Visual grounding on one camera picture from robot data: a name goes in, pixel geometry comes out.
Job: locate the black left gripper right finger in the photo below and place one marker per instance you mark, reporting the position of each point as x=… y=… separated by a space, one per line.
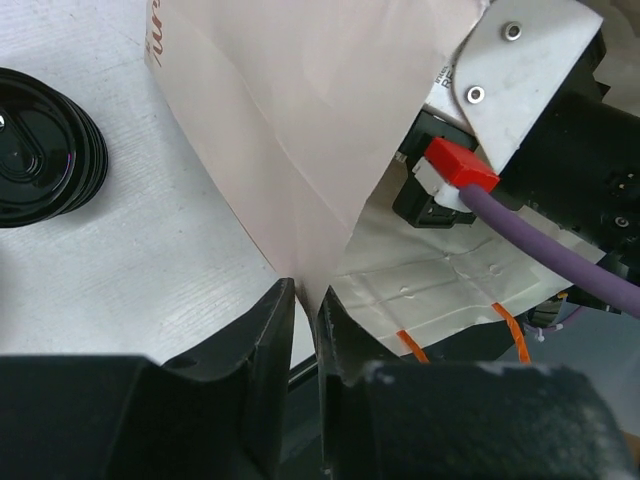
x=344 y=348

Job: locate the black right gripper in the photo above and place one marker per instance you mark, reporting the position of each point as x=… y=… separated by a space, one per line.
x=578 y=167

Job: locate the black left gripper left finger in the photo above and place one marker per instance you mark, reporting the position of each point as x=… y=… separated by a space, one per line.
x=260 y=339

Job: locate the printed paper takeout bag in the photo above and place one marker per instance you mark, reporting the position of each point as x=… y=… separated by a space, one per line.
x=296 y=109

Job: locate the stack of black lids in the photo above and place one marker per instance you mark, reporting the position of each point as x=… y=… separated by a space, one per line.
x=54 y=158

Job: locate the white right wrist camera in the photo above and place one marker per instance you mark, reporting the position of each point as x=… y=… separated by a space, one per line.
x=499 y=81

